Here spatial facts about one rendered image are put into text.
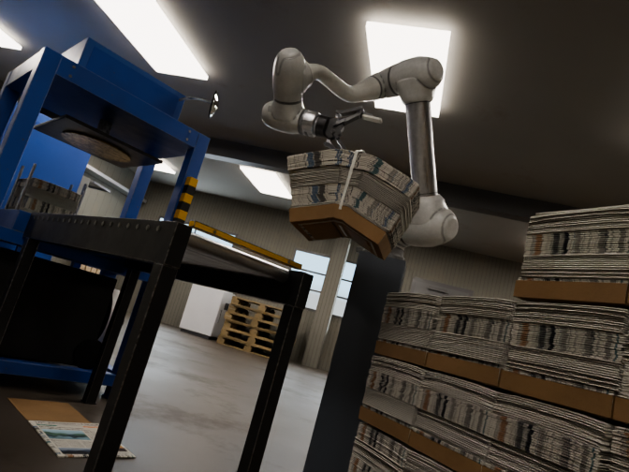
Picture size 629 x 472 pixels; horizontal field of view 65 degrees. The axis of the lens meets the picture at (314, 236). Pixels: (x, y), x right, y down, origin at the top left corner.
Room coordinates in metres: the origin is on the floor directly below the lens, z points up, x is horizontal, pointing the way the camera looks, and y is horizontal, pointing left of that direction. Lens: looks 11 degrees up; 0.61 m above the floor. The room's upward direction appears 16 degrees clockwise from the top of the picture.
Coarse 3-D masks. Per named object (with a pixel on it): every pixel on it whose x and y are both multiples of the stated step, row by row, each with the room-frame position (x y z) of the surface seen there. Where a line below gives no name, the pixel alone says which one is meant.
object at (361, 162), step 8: (344, 152) 1.46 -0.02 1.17; (352, 152) 1.45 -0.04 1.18; (344, 160) 1.45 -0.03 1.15; (360, 160) 1.44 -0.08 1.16; (368, 160) 1.43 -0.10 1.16; (344, 168) 1.46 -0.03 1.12; (360, 168) 1.44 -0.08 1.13; (344, 176) 1.45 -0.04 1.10; (352, 176) 1.45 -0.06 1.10; (360, 176) 1.44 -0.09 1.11; (344, 184) 1.46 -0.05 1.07; (352, 184) 1.45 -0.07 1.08; (352, 192) 1.45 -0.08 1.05; (336, 200) 1.46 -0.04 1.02; (344, 200) 1.46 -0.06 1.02; (336, 224) 1.52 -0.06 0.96
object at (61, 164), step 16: (0, 144) 4.06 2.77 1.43; (32, 144) 4.21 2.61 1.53; (48, 144) 4.29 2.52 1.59; (64, 144) 4.38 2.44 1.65; (32, 160) 4.25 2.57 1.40; (48, 160) 4.33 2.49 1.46; (64, 160) 4.41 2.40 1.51; (80, 160) 4.50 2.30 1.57; (16, 176) 4.20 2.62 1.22; (32, 176) 4.28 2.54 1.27; (48, 176) 4.36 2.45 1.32; (64, 176) 4.45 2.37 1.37; (80, 176) 4.54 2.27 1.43; (80, 192) 4.57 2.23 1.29; (0, 208) 4.19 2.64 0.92; (48, 256) 4.53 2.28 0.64
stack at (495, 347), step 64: (384, 320) 1.76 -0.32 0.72; (448, 320) 1.46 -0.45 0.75; (512, 320) 1.24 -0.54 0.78; (576, 320) 1.08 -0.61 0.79; (384, 384) 1.67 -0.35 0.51; (448, 384) 1.40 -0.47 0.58; (576, 384) 1.05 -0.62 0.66; (384, 448) 1.61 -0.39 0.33; (448, 448) 1.36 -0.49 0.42; (512, 448) 1.17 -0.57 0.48; (576, 448) 1.02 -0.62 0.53
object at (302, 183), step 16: (288, 160) 1.50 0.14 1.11; (304, 160) 1.49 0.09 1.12; (320, 160) 1.47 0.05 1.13; (336, 160) 1.47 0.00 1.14; (304, 176) 1.49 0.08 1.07; (320, 176) 1.47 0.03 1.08; (336, 176) 1.46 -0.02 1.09; (304, 192) 1.49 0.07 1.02; (320, 192) 1.48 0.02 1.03; (336, 192) 1.46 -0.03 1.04; (304, 224) 1.50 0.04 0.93; (320, 224) 1.51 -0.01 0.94
